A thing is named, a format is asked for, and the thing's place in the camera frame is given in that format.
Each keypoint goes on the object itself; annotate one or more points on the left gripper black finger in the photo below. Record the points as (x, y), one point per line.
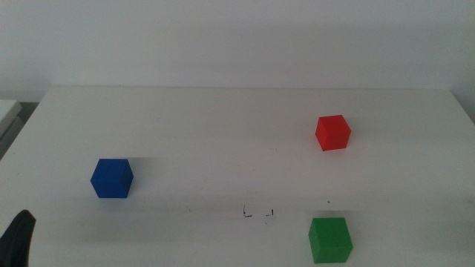
(16, 241)

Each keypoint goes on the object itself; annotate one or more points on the blue cube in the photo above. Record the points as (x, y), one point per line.
(111, 180)

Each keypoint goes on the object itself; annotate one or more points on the red cube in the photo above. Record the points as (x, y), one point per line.
(333, 133)

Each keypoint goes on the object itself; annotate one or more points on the green cube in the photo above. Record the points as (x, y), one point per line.
(330, 241)

